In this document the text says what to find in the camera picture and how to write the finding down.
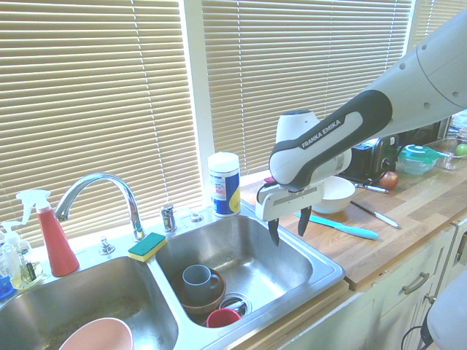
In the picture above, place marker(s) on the stainless steel double sink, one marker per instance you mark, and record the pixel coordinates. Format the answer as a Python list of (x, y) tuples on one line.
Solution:
[(262, 255)]

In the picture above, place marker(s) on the chrome sink hole cap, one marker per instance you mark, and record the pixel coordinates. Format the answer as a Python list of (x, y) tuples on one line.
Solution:
[(196, 218)]

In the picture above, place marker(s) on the red spray bottle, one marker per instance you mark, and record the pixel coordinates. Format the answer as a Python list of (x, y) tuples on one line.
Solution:
[(58, 248)]

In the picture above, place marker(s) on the clear pump soap bottle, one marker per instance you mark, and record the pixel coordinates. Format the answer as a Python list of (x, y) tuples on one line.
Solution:
[(11, 251)]

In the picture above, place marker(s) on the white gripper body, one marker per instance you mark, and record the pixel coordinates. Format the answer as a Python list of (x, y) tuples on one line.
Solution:
[(288, 204)]

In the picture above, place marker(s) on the white bowl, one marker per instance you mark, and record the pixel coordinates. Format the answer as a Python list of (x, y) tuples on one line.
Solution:
[(335, 198)]

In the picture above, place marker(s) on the turquoise serrated knife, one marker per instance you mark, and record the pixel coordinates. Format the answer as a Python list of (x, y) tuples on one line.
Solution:
[(343, 228)]

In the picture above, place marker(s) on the blue dish soap bottle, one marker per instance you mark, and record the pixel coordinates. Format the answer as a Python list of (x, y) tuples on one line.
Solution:
[(4, 284)]

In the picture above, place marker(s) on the red apple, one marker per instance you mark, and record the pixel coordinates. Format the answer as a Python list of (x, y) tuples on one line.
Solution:
[(389, 179)]

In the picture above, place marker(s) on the grey mug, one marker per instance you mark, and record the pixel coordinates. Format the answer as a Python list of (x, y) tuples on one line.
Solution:
[(197, 282)]

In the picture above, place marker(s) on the chrome sprayer knob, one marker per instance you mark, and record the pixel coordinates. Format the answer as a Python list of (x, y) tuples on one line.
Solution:
[(106, 247)]

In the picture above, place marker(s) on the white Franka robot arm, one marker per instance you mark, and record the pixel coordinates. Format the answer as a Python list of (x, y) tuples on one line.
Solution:
[(328, 146)]

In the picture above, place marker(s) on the white blue wipes canister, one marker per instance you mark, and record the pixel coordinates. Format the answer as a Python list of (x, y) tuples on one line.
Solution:
[(224, 182)]

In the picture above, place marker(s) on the black toaster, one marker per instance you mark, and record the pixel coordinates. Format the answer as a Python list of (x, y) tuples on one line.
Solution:
[(376, 158)]

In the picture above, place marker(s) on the narrow beige window blind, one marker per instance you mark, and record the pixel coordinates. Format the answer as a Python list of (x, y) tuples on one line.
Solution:
[(434, 18)]

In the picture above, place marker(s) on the silver table knife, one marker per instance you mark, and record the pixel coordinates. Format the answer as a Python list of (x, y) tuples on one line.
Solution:
[(379, 216)]

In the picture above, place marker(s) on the dark microwave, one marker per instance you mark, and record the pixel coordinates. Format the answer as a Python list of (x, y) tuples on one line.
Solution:
[(423, 133)]

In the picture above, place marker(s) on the green apple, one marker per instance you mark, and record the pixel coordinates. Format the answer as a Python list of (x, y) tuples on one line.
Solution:
[(462, 149)]

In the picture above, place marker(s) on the pink bowl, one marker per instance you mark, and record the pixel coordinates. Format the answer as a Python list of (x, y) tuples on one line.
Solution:
[(98, 335)]

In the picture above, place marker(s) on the red cup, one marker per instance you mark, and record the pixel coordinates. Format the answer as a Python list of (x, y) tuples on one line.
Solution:
[(222, 319)]

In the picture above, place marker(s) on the metal sink drain strainer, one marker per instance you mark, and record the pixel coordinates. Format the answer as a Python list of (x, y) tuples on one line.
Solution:
[(246, 304)]

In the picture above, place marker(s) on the green lid plastic container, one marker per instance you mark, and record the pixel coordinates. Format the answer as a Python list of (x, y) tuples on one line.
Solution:
[(417, 158)]

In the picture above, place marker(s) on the wide beige window blind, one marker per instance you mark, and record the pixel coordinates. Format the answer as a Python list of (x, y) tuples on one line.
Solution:
[(292, 65), (91, 91)]

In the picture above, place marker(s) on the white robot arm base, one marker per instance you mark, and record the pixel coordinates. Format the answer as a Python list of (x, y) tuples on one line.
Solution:
[(450, 321)]

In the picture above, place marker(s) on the chrome gooseneck faucet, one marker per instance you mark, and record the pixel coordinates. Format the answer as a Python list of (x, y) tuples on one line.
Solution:
[(95, 178)]

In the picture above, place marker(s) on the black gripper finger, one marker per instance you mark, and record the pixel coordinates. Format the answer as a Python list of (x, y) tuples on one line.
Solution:
[(304, 220), (273, 231)]

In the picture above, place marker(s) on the clear glass dish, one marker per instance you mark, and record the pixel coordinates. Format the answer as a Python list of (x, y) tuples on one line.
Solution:
[(450, 160)]

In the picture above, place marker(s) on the cream kitchen cabinet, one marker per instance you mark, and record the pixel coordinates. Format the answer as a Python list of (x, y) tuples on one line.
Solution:
[(394, 310)]

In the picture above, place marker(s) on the yellow green sponge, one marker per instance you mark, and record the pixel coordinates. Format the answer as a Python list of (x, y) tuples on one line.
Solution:
[(147, 246)]

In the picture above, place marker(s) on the brown bowl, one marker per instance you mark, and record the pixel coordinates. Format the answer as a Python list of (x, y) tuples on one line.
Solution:
[(215, 302)]

